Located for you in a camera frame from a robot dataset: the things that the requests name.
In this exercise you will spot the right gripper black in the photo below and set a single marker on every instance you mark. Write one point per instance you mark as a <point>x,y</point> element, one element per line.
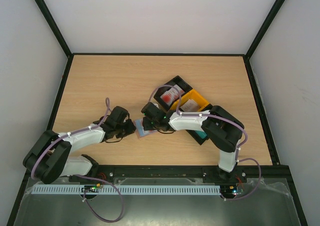
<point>146,123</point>

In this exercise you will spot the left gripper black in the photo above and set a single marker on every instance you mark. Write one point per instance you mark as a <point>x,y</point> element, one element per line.
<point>131,129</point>

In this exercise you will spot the red circle credit card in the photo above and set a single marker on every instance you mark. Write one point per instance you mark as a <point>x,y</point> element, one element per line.
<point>148,128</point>

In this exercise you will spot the black bin with red cards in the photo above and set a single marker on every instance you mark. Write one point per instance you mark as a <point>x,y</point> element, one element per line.
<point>176,80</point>

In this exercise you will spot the white pink card stack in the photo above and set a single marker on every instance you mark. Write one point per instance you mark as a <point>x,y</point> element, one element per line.
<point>190,106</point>

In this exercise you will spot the black bin with teal cards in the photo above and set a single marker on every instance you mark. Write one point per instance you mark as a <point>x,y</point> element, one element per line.
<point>194,135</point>

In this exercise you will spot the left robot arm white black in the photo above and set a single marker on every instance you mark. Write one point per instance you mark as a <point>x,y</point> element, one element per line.
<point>49,158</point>

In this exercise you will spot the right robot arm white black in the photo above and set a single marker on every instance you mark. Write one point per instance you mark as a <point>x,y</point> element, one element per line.
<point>224,130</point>

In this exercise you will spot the red white card stack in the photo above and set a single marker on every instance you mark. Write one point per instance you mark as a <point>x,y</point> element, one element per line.
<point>171,94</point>

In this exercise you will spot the teal card stack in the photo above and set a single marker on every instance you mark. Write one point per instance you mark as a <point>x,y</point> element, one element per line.
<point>202,135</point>

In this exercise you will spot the left controller board with leds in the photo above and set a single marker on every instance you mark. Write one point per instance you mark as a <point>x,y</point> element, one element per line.
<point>93,188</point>

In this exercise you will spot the controller board with leds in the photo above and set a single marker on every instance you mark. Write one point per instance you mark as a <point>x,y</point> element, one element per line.
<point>93,188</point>
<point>231,190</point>

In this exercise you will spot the right controller board with leds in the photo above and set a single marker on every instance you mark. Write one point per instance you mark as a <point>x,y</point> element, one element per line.
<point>231,190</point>

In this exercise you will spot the light blue slotted cable duct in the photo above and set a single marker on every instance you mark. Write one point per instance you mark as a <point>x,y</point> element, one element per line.
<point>63,189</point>

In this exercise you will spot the black aluminium frame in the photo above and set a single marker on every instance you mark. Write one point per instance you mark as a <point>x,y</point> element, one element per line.
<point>41,4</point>

